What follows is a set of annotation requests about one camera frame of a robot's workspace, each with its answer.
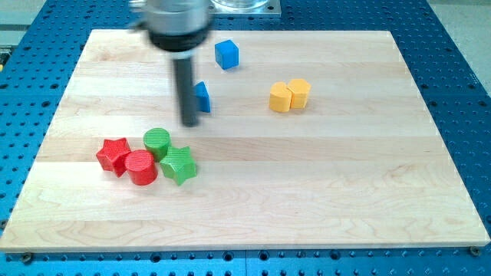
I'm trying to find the green cylinder block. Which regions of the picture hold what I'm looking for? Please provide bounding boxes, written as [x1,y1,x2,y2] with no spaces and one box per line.
[143,128,171,162]

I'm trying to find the blue triangle block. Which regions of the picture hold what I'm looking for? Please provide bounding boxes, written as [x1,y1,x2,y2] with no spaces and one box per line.
[194,81,211,113]

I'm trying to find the red star block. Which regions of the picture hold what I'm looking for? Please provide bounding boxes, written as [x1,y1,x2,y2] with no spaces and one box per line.
[96,138,131,178]

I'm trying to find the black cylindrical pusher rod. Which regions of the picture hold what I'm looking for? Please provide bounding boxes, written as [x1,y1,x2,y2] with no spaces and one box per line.
[173,57,198,127]

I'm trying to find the blue perforated table plate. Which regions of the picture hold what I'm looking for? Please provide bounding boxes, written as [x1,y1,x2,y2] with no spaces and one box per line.
[1,1,490,275]

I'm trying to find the yellow hexagon block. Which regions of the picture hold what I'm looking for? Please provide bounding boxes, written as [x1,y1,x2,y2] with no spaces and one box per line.
[287,78,311,109]

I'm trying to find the yellow heart block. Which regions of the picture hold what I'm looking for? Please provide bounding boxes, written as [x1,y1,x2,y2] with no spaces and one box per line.
[269,82,292,113]

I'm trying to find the red cylinder block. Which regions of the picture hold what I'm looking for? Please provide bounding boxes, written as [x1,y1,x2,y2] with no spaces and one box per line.
[124,149,158,186]

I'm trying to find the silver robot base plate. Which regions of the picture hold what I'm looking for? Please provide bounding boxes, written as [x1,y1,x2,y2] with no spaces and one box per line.
[128,0,282,18]

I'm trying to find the green star block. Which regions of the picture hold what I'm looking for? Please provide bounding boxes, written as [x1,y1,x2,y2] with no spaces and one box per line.
[159,146,197,186]

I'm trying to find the blue cube block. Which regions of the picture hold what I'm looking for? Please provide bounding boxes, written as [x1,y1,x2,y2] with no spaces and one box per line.
[215,40,239,70]

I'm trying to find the wooden board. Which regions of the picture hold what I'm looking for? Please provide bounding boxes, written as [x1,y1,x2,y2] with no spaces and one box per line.
[1,29,490,252]

